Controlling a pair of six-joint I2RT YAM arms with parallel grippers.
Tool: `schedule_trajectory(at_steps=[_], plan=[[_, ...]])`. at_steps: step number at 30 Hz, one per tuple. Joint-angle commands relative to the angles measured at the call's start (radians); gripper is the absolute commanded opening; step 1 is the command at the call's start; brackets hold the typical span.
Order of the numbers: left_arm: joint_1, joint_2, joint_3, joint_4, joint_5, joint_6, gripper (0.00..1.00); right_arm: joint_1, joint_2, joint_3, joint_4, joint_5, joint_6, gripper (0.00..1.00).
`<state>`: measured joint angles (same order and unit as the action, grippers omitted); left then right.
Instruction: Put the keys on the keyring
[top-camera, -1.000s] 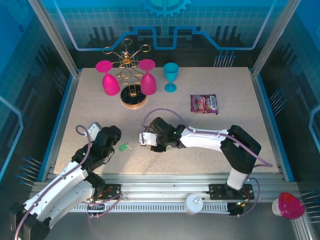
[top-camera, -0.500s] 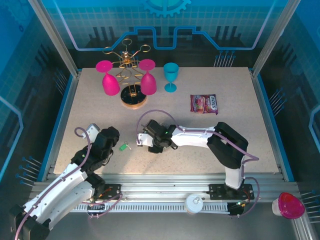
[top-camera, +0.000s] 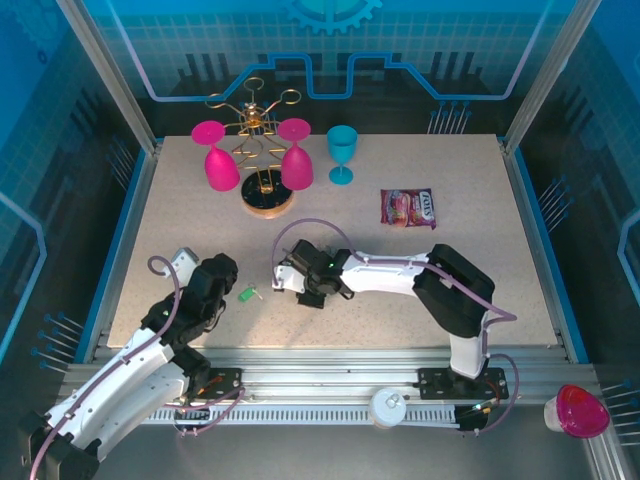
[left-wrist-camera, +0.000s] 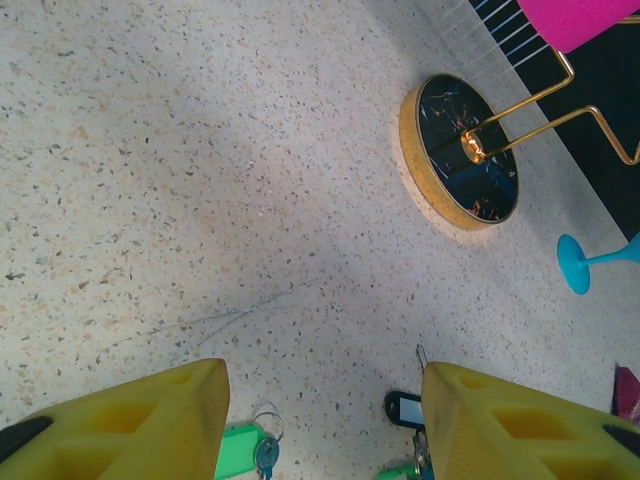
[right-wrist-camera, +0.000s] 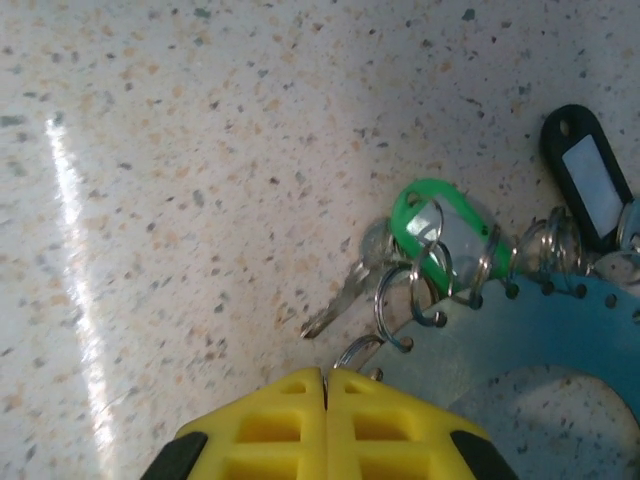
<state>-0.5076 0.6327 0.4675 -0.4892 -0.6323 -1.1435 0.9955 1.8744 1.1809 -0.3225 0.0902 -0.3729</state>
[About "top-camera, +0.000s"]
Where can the green key tag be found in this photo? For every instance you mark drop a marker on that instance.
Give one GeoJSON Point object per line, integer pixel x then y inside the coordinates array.
{"type": "Point", "coordinates": [246, 294]}

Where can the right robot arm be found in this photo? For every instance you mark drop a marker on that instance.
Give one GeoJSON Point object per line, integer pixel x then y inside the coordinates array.
{"type": "Point", "coordinates": [450, 290]}

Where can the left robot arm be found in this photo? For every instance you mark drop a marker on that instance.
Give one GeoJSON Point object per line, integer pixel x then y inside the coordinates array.
{"type": "Point", "coordinates": [125, 380]}

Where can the purple candy bag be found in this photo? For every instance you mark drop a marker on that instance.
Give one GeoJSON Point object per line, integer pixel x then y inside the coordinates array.
{"type": "Point", "coordinates": [405, 207]}

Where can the pink plastic goblet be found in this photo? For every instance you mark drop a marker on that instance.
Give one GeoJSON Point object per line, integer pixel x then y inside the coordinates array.
{"type": "Point", "coordinates": [220, 167]}
{"type": "Point", "coordinates": [297, 167]}

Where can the teal plastic goblet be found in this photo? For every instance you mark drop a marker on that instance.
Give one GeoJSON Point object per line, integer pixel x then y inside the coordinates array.
{"type": "Point", "coordinates": [342, 145]}

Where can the pink lidded cup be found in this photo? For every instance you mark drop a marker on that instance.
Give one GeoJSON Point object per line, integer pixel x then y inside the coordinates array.
{"type": "Point", "coordinates": [580, 412]}

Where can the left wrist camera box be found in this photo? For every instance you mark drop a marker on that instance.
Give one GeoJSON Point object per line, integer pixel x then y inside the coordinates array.
{"type": "Point", "coordinates": [185, 259]}

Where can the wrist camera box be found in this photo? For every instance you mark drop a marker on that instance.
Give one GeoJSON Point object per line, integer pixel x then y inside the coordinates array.
{"type": "Point", "coordinates": [185, 259]}
{"type": "Point", "coordinates": [287, 279]}

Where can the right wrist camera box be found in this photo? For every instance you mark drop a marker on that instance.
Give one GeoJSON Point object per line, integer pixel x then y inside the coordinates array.
{"type": "Point", "coordinates": [287, 279]}

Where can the aluminium front rail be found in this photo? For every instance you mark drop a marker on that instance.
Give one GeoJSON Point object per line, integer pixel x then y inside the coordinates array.
{"type": "Point", "coordinates": [325, 365]}

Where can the aluminium table side rail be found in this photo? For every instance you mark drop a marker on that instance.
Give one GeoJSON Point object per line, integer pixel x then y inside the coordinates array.
{"type": "Point", "coordinates": [540, 250]}
{"type": "Point", "coordinates": [123, 250]}

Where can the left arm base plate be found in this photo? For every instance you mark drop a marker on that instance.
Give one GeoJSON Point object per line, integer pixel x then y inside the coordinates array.
{"type": "Point", "coordinates": [225, 380]}

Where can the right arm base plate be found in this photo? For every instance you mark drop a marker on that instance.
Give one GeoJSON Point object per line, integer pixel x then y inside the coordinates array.
{"type": "Point", "coordinates": [432, 382]}

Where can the aluminium frame post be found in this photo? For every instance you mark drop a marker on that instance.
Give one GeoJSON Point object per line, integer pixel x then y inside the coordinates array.
{"type": "Point", "coordinates": [549, 75]}
{"type": "Point", "coordinates": [112, 75]}

